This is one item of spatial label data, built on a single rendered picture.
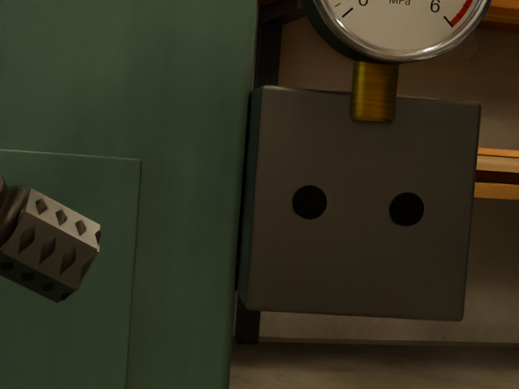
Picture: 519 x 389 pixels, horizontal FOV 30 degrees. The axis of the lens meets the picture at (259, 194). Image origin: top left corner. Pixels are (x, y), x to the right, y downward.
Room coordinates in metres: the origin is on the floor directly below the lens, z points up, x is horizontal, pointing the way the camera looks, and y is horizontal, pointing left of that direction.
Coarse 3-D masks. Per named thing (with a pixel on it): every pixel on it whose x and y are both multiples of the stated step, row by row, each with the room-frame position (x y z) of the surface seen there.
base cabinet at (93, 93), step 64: (0, 0) 0.36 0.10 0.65; (64, 0) 0.37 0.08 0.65; (128, 0) 0.37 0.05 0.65; (192, 0) 0.37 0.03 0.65; (256, 0) 0.38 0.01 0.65; (0, 64) 0.36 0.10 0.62; (64, 64) 0.37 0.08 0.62; (128, 64) 0.37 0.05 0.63; (192, 64) 0.37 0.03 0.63; (0, 128) 0.36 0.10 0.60; (64, 128) 0.37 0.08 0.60; (128, 128) 0.37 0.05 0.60; (192, 128) 0.37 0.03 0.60; (64, 192) 0.36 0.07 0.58; (128, 192) 0.37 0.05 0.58; (192, 192) 0.37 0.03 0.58; (128, 256) 0.37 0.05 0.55; (192, 256) 0.37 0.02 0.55; (0, 320) 0.36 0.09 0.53; (64, 320) 0.36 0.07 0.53; (128, 320) 0.37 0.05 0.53; (192, 320) 0.37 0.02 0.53; (0, 384) 0.36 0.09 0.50; (64, 384) 0.36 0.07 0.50; (128, 384) 0.37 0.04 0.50; (192, 384) 0.37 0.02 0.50
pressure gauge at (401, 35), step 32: (320, 0) 0.31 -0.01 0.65; (352, 0) 0.31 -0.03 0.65; (384, 0) 0.32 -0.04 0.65; (416, 0) 0.32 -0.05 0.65; (448, 0) 0.32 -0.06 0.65; (480, 0) 0.32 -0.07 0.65; (320, 32) 0.33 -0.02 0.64; (352, 32) 0.31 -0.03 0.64; (384, 32) 0.32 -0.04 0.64; (416, 32) 0.32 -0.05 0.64; (448, 32) 0.32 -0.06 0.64; (384, 64) 0.33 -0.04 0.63; (352, 96) 0.34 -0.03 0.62; (384, 96) 0.34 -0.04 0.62
